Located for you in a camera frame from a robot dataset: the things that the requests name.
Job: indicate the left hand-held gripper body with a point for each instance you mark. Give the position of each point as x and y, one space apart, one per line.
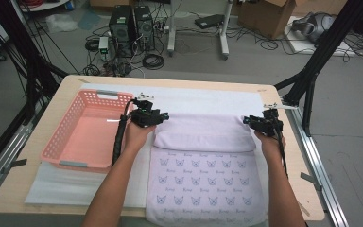
143 116

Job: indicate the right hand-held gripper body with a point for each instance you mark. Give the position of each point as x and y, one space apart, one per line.
266 124

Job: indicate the pink plastic basket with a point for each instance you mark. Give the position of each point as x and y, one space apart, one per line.
88 138

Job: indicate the lilac printed towel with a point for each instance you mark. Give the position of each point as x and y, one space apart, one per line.
201 176

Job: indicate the person's right hand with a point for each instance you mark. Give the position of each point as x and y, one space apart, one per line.
271 146

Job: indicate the person's left hand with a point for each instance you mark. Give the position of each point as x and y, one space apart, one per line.
137 138

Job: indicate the white foam mat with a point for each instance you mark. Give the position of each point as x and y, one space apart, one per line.
201 101

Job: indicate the white metal stand leg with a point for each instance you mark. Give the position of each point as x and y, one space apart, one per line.
224 38
171 34

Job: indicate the small white box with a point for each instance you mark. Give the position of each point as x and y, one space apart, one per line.
103 44

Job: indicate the white flat board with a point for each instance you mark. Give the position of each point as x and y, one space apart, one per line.
299 45

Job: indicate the black computer tower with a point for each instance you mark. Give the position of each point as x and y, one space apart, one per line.
145 28
121 31

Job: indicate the brown cardboard box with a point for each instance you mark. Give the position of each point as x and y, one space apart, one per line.
264 17

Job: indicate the black flat device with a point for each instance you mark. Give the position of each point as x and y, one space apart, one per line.
208 21

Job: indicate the grey rounded device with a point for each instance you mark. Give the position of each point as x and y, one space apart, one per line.
312 26

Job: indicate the teal plastic sheet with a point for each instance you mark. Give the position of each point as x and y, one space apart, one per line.
89 19

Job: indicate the clear plastic bag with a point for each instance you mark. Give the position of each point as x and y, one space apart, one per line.
61 22

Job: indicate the white round table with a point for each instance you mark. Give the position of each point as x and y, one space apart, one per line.
44 6

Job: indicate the grey metal bracket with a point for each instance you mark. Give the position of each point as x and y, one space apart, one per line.
312 180
19 163

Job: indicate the aluminium rail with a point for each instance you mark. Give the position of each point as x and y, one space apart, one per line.
9 148
327 195

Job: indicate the black metal frame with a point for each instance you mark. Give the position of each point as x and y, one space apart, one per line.
28 47
327 41

